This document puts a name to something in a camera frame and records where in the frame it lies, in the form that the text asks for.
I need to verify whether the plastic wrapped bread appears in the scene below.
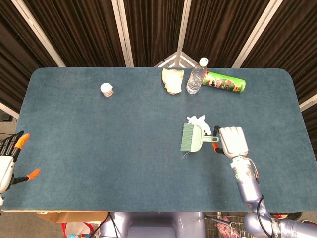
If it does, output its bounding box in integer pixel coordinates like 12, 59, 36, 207
162, 68, 185, 96

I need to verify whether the blue felt table cover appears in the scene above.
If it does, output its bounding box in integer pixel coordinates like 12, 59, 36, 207
0, 67, 317, 213

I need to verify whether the small white jar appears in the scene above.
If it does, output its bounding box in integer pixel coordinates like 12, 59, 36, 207
100, 82, 114, 98

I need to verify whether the red and white plastic bag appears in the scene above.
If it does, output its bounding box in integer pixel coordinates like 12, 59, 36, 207
61, 221, 100, 238

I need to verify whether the white partition post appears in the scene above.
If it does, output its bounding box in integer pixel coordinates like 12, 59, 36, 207
153, 0, 199, 68
231, 0, 284, 69
299, 94, 317, 111
0, 101, 20, 119
111, 0, 134, 67
11, 0, 66, 67

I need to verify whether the green chips can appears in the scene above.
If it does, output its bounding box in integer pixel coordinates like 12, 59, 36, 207
202, 71, 246, 95

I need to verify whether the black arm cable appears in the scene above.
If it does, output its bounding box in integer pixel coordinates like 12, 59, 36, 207
256, 194, 275, 238

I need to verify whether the metal wire basket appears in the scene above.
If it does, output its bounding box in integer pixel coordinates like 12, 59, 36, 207
204, 212, 258, 238

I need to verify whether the red snack package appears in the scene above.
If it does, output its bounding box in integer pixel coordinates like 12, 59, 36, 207
214, 215, 232, 238

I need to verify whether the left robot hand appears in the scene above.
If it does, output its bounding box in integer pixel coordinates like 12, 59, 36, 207
0, 130, 40, 194

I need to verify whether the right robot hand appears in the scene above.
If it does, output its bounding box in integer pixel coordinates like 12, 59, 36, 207
212, 125, 249, 159

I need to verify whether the clear plastic water bottle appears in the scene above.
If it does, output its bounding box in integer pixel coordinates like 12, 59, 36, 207
186, 57, 208, 95

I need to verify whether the grey-blue robot torso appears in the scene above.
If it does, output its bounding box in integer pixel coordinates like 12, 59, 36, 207
100, 212, 206, 238

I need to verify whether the brown cardboard box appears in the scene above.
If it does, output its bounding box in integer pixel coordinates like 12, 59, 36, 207
37, 210, 108, 224

